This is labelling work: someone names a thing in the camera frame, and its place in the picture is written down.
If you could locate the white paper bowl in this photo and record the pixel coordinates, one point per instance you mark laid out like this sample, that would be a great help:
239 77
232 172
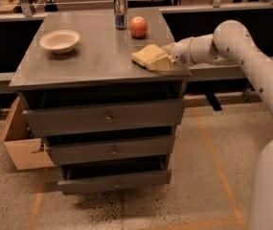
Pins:
59 42

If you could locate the grey drawer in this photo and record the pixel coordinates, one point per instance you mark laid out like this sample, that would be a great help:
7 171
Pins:
104 117
114 182
111 150

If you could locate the grey drawer cabinet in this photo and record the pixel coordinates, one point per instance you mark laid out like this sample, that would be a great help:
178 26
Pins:
98 70

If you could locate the middle grey drawer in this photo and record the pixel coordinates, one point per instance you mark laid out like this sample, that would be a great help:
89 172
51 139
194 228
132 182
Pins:
111 150

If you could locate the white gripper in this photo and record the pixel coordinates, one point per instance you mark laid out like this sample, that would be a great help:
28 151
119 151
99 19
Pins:
180 53

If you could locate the top grey drawer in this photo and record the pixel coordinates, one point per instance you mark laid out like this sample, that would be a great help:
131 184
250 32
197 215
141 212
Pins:
104 117

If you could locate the bottom grey drawer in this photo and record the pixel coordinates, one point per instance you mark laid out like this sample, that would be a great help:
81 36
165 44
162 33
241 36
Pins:
114 182

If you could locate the red apple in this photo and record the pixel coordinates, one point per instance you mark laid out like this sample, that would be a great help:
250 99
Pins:
138 26

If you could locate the silver blue drink can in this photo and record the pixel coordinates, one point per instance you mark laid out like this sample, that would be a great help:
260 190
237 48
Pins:
120 13

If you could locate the brown cardboard box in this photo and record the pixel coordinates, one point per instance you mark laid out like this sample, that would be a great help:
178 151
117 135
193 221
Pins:
25 152

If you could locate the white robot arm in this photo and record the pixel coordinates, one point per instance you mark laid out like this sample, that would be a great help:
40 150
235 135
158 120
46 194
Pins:
231 42

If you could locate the yellow sponge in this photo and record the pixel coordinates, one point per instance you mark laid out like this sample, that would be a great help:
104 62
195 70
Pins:
147 54

